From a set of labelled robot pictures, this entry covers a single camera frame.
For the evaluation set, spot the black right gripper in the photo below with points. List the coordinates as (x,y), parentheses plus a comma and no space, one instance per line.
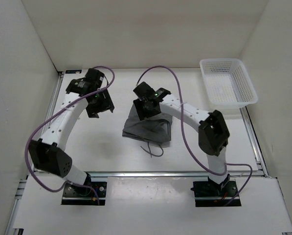
(142,113)

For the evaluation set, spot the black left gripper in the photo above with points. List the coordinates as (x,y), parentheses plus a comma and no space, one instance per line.
(106,105)

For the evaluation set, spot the grey drawstring shorts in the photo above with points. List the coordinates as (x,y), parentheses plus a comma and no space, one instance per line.
(155,130)

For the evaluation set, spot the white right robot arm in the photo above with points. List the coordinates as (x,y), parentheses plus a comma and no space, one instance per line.
(211,127)

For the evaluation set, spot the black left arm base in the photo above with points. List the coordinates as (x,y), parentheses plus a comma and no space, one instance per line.
(78,196)

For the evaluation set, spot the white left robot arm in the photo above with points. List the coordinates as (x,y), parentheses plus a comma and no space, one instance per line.
(48,154)

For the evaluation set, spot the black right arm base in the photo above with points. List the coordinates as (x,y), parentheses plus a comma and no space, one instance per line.
(205,196)

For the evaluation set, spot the white perforated plastic basket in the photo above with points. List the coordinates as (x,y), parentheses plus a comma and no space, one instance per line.
(227,83)

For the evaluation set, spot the aluminium table edge rail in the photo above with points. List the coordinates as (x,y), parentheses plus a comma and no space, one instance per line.
(258,173)

